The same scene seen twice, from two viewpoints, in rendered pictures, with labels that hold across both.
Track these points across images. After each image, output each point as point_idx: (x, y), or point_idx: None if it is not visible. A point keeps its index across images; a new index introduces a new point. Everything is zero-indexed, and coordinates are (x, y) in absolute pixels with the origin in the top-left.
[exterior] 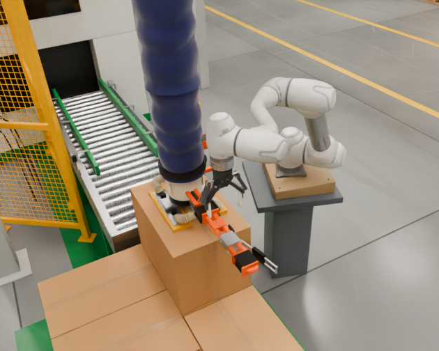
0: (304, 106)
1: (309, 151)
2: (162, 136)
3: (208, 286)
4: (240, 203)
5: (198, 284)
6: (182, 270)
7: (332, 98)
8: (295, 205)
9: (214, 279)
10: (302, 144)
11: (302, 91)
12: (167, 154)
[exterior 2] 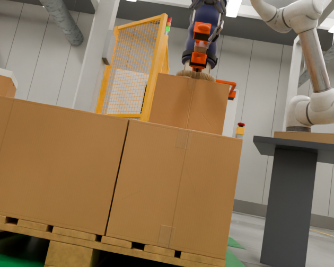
0: (294, 11)
1: (310, 96)
2: (190, 26)
3: (176, 125)
4: (218, 21)
5: (169, 116)
6: (161, 90)
7: (317, 3)
8: (290, 141)
9: (184, 121)
10: (307, 101)
11: (293, 2)
12: (189, 37)
